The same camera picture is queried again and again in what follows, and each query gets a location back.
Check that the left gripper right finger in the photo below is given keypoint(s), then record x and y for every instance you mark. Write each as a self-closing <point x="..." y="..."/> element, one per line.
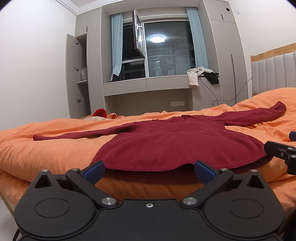
<point x="215" y="181"/>

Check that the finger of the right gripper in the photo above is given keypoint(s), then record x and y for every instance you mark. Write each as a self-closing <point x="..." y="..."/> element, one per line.
<point x="284" y="152"/>
<point x="292" y="135"/>

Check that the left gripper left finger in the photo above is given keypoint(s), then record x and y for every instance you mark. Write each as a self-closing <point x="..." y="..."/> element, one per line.
<point x="83" y="181"/>

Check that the dark red long-sleeve sweater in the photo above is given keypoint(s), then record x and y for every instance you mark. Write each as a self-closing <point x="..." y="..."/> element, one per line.
<point x="163" y="151"/>

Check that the pink patterned pillow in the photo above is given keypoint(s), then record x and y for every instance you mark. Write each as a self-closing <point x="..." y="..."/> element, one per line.
<point x="95" y="118"/>

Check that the grey padded wooden headboard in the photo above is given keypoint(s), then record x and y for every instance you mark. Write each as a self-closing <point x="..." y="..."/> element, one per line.
<point x="273" y="69"/>

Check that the bright red garment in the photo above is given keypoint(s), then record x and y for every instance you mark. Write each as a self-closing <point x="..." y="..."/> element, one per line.
<point x="100" y="113"/>

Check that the grey window bench drawers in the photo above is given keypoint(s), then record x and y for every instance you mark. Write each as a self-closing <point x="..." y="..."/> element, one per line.
<point x="146" y="84"/>

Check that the black garment on sill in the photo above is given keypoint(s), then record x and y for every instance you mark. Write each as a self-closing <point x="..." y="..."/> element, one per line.
<point x="212" y="77"/>

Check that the right light blue curtain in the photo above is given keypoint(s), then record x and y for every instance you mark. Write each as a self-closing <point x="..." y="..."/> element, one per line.
<point x="200" y="51"/>

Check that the light blue curtain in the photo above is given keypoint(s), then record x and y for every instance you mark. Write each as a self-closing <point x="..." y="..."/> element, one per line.
<point x="200" y="51"/>
<point x="116" y="43"/>

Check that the grey tall wardrobe right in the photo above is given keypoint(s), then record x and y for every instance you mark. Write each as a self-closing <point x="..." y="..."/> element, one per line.
<point x="224" y="49"/>

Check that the open grey wardrobe door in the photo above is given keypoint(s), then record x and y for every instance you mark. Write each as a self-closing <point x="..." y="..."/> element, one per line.
<point x="76" y="76"/>

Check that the open window sash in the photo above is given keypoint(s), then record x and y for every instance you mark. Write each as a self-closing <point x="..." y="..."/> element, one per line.
<point x="138" y="33"/>

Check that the left light blue curtain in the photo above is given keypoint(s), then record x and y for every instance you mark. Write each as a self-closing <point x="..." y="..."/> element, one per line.
<point x="116" y="43"/>

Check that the white wall socket plate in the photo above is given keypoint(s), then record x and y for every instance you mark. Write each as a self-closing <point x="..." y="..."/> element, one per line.
<point x="177" y="103"/>

